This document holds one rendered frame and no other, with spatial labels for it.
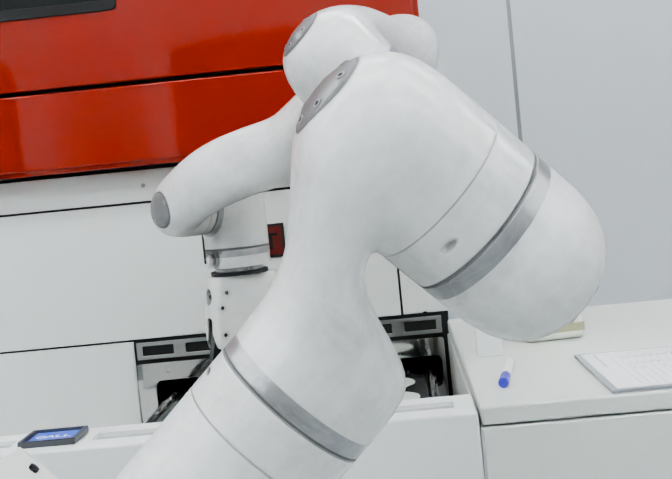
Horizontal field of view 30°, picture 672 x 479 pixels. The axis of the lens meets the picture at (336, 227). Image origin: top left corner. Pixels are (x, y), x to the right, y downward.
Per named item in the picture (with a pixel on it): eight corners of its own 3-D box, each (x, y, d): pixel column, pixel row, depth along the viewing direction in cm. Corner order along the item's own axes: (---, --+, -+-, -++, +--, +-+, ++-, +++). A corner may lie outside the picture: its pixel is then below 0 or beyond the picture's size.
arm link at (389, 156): (370, 485, 82) (607, 206, 80) (147, 318, 78) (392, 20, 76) (345, 421, 94) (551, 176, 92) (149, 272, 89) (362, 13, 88)
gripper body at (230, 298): (215, 268, 158) (224, 356, 158) (286, 258, 163) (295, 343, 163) (191, 267, 164) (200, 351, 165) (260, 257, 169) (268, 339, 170)
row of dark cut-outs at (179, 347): (138, 359, 180) (136, 342, 179) (442, 331, 178) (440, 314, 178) (137, 360, 179) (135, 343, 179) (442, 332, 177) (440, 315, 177)
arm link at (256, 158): (283, 139, 135) (156, 255, 157) (389, 131, 146) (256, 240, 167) (255, 68, 138) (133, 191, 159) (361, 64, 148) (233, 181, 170)
